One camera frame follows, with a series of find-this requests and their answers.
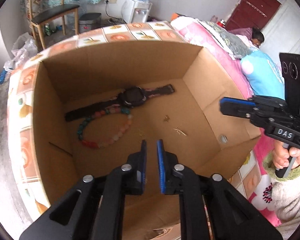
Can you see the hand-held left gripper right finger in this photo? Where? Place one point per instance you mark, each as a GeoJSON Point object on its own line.
{"type": "Point", "coordinates": [161, 165]}

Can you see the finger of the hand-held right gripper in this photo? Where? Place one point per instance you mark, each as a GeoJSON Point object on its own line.
{"type": "Point", "coordinates": [236, 111]}
{"type": "Point", "coordinates": [236, 101]}

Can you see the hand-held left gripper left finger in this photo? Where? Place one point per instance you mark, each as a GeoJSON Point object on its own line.
{"type": "Point", "coordinates": [143, 165]}

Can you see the small gold earring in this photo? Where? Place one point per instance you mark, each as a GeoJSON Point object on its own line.
{"type": "Point", "coordinates": [167, 118]}
{"type": "Point", "coordinates": [180, 131]}

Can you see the brown cardboard box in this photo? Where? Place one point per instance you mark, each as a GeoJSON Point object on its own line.
{"type": "Point", "coordinates": [190, 100]}

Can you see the black and pink smartwatch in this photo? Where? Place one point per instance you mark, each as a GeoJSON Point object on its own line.
{"type": "Point", "coordinates": [133, 95]}

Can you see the person's right forearm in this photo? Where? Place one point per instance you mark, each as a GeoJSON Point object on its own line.
{"type": "Point", "coordinates": [290, 197]}

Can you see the person's right hand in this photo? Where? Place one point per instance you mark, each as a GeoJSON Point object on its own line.
{"type": "Point", "coordinates": [280, 158]}

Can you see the light blue pillow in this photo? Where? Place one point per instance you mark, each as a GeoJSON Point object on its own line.
{"type": "Point", "coordinates": [262, 75]}

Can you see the pink floral blanket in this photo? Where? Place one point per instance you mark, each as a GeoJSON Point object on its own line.
{"type": "Point", "coordinates": [210, 47]}

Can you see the grey patterned pillow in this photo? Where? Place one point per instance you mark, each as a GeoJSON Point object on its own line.
{"type": "Point", "coordinates": [227, 38]}

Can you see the red cup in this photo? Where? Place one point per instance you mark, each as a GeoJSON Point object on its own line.
{"type": "Point", "coordinates": [223, 23]}

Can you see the white wardrobe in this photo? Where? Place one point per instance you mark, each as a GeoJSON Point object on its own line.
{"type": "Point", "coordinates": [290, 25]}

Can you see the dark red door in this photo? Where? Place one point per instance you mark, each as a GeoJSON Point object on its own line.
{"type": "Point", "coordinates": [255, 5]}

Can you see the white water dispenser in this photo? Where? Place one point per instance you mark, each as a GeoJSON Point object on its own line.
{"type": "Point", "coordinates": [132, 10]}

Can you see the grey metal bin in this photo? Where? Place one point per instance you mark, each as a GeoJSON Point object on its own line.
{"type": "Point", "coordinates": [90, 22]}

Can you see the white plastic bags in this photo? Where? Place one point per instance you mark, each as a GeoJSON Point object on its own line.
{"type": "Point", "coordinates": [22, 52]}

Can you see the green bottle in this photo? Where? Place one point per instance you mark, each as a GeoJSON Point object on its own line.
{"type": "Point", "coordinates": [47, 29]}

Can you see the wooden chair black seat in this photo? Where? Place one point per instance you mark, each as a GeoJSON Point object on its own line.
{"type": "Point", "coordinates": [55, 11]}

